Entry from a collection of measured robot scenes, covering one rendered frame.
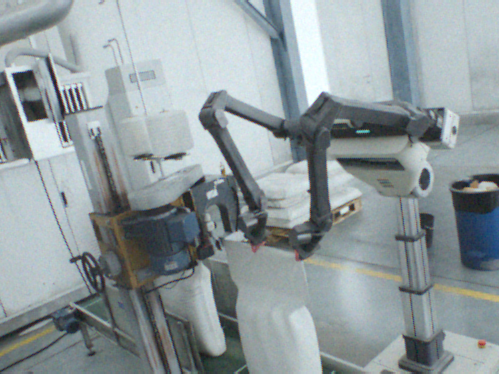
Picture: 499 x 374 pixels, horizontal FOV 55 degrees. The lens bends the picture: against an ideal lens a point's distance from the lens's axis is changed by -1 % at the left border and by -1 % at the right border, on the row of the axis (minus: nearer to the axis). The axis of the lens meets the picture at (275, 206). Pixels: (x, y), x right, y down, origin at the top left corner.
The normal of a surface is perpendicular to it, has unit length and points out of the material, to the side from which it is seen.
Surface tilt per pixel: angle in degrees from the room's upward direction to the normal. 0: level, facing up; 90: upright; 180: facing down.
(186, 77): 90
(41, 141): 90
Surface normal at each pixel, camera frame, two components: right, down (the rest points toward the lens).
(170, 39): 0.68, 0.07
